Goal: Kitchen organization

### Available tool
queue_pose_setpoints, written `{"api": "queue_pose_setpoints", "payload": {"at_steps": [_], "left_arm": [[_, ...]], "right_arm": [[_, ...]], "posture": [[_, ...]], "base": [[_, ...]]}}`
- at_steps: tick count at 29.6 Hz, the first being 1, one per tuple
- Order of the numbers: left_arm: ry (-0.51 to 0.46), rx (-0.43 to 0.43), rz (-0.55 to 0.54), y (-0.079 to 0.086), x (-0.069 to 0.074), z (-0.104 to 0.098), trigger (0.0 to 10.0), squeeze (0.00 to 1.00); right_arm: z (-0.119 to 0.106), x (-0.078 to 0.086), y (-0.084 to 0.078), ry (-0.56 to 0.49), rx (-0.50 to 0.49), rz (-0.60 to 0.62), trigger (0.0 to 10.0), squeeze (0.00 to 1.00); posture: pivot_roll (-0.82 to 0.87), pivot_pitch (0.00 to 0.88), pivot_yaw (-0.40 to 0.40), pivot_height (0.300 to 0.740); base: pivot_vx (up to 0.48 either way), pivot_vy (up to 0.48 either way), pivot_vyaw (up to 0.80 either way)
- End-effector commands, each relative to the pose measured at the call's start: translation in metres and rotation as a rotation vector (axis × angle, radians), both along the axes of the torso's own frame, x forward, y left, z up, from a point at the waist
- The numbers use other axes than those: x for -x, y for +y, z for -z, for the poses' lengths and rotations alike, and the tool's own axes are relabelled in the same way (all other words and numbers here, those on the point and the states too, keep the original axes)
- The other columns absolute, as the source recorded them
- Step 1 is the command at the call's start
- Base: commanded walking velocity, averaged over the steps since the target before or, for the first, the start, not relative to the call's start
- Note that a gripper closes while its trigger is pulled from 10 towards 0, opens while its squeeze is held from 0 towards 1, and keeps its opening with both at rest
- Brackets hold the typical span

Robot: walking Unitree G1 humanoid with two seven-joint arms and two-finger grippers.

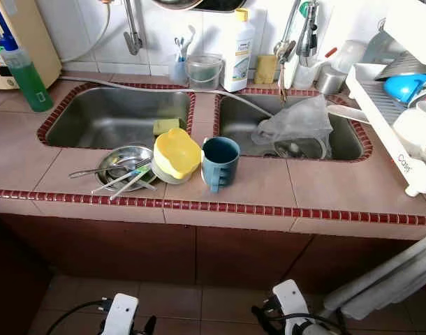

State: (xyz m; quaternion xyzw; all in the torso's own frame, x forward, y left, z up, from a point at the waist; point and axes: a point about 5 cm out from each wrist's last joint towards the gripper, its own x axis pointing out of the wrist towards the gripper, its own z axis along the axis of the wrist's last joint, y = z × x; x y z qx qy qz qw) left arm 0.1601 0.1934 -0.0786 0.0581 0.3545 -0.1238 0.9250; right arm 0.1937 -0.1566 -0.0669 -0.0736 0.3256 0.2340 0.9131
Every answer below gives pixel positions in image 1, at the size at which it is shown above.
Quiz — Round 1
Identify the clear plastic bag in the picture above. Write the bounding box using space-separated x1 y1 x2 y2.
251 94 335 160

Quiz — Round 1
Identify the clear plastic container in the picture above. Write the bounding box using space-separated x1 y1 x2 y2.
333 40 369 76

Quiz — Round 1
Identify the blue bowl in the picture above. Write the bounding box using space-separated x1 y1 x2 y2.
383 73 426 105

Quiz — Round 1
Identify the white detergent bottle yellow cap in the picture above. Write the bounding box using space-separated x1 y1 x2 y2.
222 8 257 93

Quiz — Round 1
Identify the hanging steel wok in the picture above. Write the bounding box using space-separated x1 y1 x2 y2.
149 0 203 11

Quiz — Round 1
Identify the green dish soap bottle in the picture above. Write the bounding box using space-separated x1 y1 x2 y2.
0 31 54 114

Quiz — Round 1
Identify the yellow-green sponge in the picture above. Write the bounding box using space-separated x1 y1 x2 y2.
152 118 181 136

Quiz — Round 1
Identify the chrome sprayer faucet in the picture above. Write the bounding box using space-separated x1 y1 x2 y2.
272 0 323 68

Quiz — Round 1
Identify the steel lid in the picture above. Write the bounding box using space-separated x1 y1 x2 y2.
374 51 426 82

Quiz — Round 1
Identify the beige water ionizer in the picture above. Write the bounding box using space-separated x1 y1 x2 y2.
0 0 62 90

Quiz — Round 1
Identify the translucent toothbrush cup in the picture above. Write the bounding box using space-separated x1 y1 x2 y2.
169 56 189 86

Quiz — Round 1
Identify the round steel plate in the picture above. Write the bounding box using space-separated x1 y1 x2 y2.
272 137 331 160

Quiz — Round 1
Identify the steel cup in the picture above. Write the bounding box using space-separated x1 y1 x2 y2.
315 64 348 96

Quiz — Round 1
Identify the clear small plastic bucket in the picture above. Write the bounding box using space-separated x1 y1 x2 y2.
184 54 223 90

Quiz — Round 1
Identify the white dish rack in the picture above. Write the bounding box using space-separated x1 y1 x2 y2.
346 0 426 197

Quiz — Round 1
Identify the white toothbrush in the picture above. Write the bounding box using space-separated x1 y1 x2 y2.
183 26 197 58

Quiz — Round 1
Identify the dark red cabinet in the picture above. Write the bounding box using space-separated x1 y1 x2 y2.
0 213 426 294

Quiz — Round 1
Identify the blue bunny mug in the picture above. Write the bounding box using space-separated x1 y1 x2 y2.
201 136 241 194

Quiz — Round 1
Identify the white long roll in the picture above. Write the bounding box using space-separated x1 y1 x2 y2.
322 230 426 320

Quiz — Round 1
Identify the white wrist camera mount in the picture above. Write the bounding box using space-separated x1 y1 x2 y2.
272 279 311 329
101 293 140 335

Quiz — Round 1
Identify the hanging black pan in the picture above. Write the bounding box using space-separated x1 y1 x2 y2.
196 0 250 13

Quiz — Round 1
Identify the white drain hose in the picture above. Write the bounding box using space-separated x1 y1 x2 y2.
59 72 275 118

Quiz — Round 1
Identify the stainless steel bowl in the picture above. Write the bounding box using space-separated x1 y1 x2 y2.
96 144 158 191

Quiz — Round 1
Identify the white bottle green cap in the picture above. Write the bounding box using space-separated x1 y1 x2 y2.
281 1 320 89

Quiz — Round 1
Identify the steel sink basin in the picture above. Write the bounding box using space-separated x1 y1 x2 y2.
213 91 373 163
37 82 197 151

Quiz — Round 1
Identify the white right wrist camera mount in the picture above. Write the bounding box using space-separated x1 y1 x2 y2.
272 279 311 329

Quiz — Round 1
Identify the yellow plastic bowl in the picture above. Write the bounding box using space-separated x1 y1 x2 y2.
152 128 203 184

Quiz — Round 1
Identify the white plastic spatula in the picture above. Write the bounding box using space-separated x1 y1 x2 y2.
327 105 373 126

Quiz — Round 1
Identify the blue toothbrush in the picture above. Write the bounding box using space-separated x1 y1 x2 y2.
174 36 186 62

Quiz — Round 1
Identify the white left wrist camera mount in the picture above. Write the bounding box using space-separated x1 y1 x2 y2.
101 293 140 335

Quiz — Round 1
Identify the chrome wall tap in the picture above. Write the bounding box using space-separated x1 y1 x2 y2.
122 0 145 57

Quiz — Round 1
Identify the yellow scouring sponge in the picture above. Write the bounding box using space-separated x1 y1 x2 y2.
254 54 278 85

